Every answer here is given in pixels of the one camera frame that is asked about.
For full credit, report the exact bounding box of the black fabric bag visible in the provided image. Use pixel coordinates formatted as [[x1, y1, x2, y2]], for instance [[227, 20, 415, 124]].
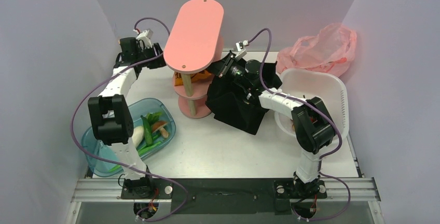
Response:
[[205, 60, 282, 135]]

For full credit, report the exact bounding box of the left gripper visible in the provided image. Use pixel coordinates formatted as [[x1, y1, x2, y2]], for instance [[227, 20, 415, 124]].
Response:
[[135, 44, 171, 70]]

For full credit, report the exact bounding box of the dark green cucumber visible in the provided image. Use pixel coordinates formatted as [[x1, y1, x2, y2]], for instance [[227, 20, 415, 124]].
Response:
[[140, 116, 154, 147]]

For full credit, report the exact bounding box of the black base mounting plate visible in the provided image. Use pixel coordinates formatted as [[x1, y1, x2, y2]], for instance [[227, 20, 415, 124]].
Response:
[[120, 178, 327, 218]]

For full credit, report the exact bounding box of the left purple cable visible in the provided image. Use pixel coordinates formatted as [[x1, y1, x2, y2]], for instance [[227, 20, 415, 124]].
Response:
[[70, 17, 190, 222]]

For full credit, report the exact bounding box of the orange snack bag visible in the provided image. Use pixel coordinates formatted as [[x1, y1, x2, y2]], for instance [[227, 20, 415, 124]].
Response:
[[174, 69, 212, 86]]

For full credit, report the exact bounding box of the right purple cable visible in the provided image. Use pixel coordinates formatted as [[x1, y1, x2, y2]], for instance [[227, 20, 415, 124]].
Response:
[[245, 27, 351, 222]]

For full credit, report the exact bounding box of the brown mushroom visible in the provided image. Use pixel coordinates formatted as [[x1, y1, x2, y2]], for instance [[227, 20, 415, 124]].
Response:
[[151, 120, 169, 139]]

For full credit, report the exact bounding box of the pink three-tier shelf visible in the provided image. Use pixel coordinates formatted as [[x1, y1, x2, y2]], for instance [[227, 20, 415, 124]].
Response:
[[163, 0, 224, 119]]

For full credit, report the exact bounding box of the white round food item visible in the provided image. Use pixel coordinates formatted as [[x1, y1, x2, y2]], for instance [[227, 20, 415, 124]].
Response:
[[131, 126, 144, 148]]

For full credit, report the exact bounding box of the green leaf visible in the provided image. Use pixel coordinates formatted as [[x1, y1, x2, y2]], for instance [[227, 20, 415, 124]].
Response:
[[146, 111, 162, 125]]

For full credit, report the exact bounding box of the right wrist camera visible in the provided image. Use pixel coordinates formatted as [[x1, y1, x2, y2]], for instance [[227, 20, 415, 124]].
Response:
[[235, 40, 249, 60]]

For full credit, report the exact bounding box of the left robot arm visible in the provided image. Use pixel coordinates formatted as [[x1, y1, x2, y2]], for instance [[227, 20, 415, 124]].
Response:
[[87, 37, 168, 198]]

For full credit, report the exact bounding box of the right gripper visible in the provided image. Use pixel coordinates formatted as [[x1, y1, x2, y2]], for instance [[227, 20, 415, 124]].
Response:
[[204, 53, 253, 89]]

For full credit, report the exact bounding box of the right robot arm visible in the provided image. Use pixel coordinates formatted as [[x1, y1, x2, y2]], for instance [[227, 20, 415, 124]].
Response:
[[205, 52, 336, 199]]

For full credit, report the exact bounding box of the white plastic basin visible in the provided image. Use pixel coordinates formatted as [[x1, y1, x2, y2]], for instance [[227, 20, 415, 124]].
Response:
[[274, 67, 349, 141]]

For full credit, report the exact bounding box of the purple cable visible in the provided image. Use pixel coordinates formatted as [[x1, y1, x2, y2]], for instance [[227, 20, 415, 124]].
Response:
[[70, 17, 190, 222], [245, 27, 351, 222]]

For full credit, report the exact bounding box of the light green long pepper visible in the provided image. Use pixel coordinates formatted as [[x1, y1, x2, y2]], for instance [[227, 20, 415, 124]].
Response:
[[138, 141, 162, 158]]

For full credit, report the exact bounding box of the pink plastic grocery bag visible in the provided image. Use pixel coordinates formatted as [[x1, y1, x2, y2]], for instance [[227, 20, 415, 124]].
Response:
[[276, 23, 357, 77]]

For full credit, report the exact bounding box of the blue transparent tray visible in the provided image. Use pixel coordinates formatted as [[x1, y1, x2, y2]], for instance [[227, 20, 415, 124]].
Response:
[[80, 98, 176, 177]]

